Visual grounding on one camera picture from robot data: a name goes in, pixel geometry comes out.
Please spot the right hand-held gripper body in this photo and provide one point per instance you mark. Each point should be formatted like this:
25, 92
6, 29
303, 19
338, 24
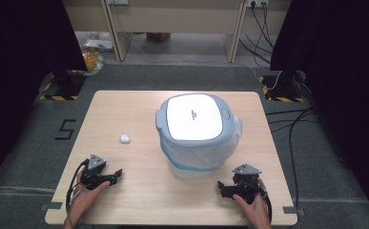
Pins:
247, 183

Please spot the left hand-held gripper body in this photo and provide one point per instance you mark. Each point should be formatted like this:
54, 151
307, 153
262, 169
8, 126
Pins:
93, 178

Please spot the white paper ball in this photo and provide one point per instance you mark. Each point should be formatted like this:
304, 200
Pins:
125, 138

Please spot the white trash can grey lid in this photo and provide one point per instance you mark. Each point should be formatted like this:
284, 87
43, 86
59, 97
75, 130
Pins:
194, 117

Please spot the person's left hand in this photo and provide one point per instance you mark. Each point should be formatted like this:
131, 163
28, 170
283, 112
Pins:
85, 198

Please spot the person's right hand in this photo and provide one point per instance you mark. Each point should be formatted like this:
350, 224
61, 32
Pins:
255, 211

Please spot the clear plastic bin liner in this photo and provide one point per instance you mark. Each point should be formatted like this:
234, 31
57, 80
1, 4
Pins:
201, 152

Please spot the black stand base hazard tape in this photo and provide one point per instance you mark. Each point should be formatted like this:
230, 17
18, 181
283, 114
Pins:
282, 90
61, 87

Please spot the clear bag with yellow contents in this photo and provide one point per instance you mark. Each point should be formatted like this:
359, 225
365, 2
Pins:
92, 60

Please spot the white papers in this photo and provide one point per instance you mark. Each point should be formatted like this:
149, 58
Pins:
98, 43

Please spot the black curtain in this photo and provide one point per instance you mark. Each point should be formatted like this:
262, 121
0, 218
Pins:
16, 70
344, 79

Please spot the brown cardboard box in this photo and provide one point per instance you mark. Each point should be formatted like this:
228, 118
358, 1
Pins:
158, 37

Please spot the beige desk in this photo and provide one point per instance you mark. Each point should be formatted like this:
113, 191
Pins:
175, 17

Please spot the white wall socket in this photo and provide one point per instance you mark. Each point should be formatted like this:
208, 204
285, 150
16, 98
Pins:
257, 3
118, 1

